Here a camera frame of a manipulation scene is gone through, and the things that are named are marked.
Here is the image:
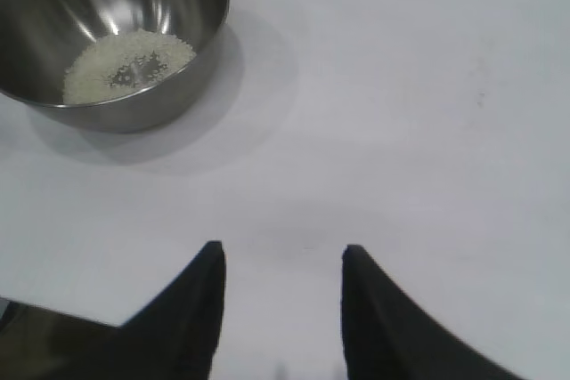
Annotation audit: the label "white rice grains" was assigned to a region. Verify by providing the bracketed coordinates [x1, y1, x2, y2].
[61, 28, 199, 106]

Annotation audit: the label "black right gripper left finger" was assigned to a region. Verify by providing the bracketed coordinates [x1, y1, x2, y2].
[48, 239, 227, 380]

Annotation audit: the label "stainless steel mixing bowl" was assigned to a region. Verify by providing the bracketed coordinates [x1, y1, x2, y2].
[0, 0, 232, 134]

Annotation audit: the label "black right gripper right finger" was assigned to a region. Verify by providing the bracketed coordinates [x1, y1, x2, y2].
[340, 243, 530, 380]

